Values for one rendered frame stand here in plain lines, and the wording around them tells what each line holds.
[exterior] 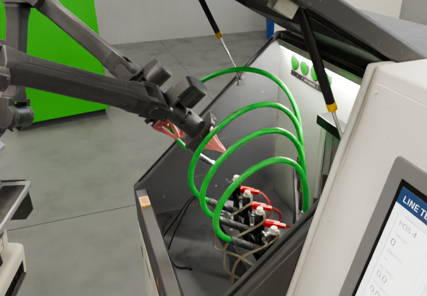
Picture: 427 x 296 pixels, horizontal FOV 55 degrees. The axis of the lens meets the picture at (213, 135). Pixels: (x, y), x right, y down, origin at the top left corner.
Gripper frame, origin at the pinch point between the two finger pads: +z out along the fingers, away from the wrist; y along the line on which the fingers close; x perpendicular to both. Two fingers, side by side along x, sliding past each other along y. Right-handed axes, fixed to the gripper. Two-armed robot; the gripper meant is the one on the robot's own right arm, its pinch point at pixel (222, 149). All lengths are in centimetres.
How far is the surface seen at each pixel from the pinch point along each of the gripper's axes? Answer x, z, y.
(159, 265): -13.4, 6.1, -32.7
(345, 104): 1.6, 15.9, 30.9
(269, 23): 609, 154, 15
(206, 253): 3.3, 23.7, -32.5
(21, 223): 131, -7, -179
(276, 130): -13.9, -0.1, 16.6
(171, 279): -18.4, 8.4, -30.3
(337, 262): -42.1, 13.6, 11.6
